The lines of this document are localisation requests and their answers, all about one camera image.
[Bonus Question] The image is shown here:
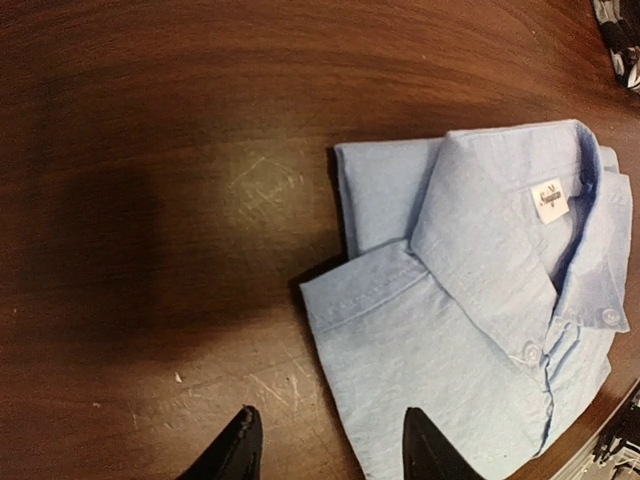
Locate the front aluminium rail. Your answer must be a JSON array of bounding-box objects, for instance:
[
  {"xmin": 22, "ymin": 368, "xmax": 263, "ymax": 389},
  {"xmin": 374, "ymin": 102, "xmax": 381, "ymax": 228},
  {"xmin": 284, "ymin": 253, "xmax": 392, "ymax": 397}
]
[{"xmin": 551, "ymin": 380, "xmax": 639, "ymax": 480}]

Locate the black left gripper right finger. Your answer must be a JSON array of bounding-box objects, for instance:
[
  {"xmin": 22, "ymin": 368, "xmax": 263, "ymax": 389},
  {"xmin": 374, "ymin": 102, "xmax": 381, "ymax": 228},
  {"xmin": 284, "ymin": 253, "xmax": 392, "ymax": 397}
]
[{"xmin": 402, "ymin": 407, "xmax": 480, "ymax": 480}]

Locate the light blue long sleeve shirt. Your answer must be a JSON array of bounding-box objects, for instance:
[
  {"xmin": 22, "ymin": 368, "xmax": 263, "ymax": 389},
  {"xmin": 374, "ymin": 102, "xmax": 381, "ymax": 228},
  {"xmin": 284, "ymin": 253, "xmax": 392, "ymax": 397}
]
[{"xmin": 301, "ymin": 120, "xmax": 633, "ymax": 479}]

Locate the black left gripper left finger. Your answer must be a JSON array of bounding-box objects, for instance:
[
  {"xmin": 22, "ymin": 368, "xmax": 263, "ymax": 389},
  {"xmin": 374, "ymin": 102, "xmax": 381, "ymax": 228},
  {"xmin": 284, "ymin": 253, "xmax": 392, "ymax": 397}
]
[{"xmin": 179, "ymin": 405, "xmax": 263, "ymax": 480}]

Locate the grey patterned folded shirt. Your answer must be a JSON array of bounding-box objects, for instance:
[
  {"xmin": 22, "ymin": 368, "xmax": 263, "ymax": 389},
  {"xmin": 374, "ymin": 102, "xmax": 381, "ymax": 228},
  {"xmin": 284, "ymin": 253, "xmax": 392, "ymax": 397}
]
[{"xmin": 591, "ymin": 0, "xmax": 640, "ymax": 94}]

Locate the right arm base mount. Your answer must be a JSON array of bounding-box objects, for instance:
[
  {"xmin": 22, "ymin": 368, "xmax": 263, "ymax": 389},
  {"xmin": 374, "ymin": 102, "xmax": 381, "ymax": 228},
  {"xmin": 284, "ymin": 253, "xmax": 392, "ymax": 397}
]
[{"xmin": 593, "ymin": 386, "xmax": 639, "ymax": 474}]

